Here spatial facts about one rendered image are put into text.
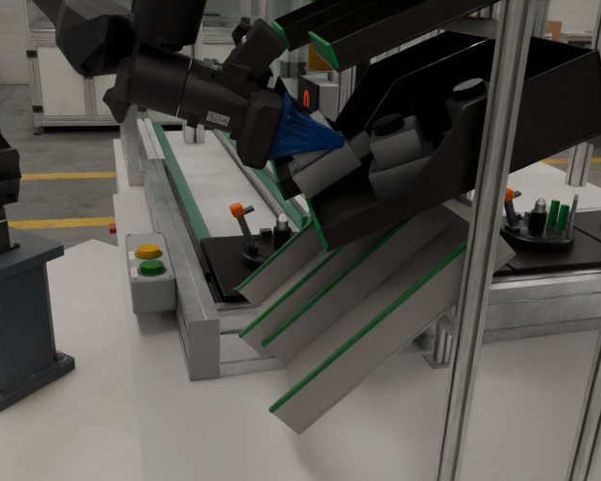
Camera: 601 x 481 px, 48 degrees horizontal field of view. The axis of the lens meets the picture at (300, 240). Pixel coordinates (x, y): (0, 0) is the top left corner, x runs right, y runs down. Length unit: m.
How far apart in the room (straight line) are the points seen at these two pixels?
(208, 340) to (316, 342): 0.24
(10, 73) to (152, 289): 8.21
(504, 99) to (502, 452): 0.51
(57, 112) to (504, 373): 5.65
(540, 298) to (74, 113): 5.56
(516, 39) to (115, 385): 0.72
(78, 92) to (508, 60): 5.91
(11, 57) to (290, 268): 8.41
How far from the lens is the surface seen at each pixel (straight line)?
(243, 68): 0.62
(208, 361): 1.00
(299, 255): 0.90
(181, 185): 1.61
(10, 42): 9.19
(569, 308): 1.24
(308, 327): 0.78
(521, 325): 1.20
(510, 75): 0.57
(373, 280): 0.77
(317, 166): 0.65
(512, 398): 1.05
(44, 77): 6.38
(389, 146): 0.64
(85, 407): 0.99
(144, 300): 1.11
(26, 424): 0.98
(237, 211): 1.08
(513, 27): 0.57
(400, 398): 1.00
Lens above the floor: 1.42
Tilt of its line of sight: 22 degrees down
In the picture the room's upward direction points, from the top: 2 degrees clockwise
